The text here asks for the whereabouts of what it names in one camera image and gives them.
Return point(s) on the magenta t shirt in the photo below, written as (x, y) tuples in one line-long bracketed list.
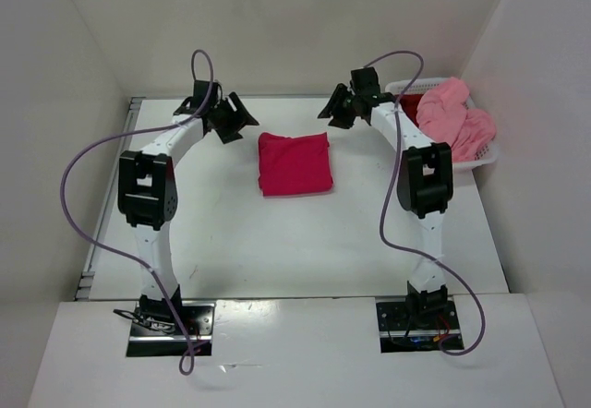
[(294, 166)]

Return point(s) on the light pink t shirt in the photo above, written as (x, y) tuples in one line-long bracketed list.
[(443, 115)]

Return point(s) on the white plastic laundry basket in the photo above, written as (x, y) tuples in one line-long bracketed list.
[(488, 154)]

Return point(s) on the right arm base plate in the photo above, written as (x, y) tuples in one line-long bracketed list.
[(401, 333)]

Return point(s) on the dark red t shirt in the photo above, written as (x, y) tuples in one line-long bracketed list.
[(409, 104)]

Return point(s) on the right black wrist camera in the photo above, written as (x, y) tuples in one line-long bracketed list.
[(365, 81)]

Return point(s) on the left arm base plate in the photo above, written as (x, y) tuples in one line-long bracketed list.
[(151, 338)]

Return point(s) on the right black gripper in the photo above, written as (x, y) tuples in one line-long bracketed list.
[(333, 108)]

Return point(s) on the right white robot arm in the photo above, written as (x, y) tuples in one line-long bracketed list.
[(423, 186)]

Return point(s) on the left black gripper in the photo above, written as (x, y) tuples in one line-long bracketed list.
[(239, 118)]

